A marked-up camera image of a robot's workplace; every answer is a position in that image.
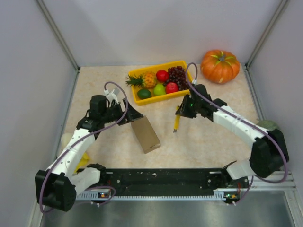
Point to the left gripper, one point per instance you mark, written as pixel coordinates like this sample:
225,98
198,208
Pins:
126,113

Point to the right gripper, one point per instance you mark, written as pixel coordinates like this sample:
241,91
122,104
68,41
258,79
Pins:
189,109

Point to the yellow utility knife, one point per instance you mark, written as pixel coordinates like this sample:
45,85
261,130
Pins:
176,123

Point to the brown cardboard express box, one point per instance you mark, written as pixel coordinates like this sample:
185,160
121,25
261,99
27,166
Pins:
146,135

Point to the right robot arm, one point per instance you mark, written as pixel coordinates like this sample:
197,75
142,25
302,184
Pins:
268,147

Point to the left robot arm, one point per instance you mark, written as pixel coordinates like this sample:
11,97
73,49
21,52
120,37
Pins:
57,187

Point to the red apple front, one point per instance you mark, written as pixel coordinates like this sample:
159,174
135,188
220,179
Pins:
171,88

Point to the red apple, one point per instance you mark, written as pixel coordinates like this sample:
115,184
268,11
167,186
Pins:
162,76
171,88

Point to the dark green lime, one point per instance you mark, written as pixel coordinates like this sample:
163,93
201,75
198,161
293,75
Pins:
144,94

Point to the yellow plastic tray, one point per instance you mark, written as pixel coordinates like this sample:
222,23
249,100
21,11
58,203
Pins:
160,82

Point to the green pear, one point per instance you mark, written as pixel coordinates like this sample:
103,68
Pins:
159,90

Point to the purple grape bunch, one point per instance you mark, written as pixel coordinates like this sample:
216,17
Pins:
177,76

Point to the red apple back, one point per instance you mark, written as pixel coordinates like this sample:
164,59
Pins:
162,76

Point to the toy pineapple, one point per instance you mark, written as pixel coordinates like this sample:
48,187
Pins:
146,80

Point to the orange pumpkin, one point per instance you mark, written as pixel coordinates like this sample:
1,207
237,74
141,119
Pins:
219,66

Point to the yellow mesh bag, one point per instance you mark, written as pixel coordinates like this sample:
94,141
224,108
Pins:
65,140

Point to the green melon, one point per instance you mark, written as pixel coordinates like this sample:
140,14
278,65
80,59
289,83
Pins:
269,125

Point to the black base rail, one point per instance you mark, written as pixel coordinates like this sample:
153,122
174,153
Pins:
168,181

